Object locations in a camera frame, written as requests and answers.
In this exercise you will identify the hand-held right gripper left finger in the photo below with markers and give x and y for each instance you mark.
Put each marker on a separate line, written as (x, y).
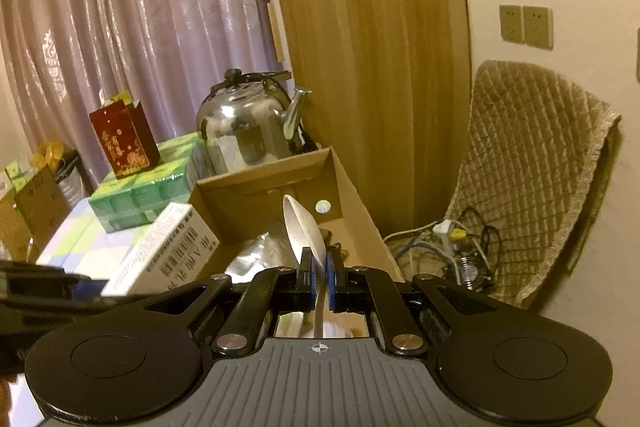
(306, 279)

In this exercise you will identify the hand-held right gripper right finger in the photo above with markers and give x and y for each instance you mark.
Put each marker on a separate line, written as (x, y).
(332, 279)

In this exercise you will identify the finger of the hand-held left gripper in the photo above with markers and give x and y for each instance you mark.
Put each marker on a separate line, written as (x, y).
(60, 309)
(60, 281)

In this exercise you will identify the cardboard box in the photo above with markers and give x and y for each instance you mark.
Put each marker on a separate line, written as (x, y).
(250, 202)

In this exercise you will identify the narrow white medicine box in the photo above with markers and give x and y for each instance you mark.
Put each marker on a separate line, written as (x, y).
(165, 252)

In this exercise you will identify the tall brown cardboard carton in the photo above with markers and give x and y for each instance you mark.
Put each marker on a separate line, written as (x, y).
(40, 207)

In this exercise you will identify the stack of green packets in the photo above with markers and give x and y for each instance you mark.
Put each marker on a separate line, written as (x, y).
(12, 177)

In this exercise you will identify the large green tissue pack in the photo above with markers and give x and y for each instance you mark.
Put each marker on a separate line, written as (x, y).
(145, 192)

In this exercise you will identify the yellow plastic bag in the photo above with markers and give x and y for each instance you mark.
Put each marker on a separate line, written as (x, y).
(47, 153)

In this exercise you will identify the red gift box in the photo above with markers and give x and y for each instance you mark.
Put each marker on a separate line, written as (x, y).
(125, 142)

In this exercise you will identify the stainless steel kettle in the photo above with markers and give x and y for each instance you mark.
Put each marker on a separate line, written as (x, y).
(240, 127)

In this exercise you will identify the wooden door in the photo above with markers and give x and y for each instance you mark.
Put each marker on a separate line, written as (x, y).
(370, 32)

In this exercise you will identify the pink curtain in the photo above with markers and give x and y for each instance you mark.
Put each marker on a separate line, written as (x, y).
(125, 7)

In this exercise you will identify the beige wall outlet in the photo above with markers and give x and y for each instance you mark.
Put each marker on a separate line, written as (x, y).
(511, 23)
(538, 27)

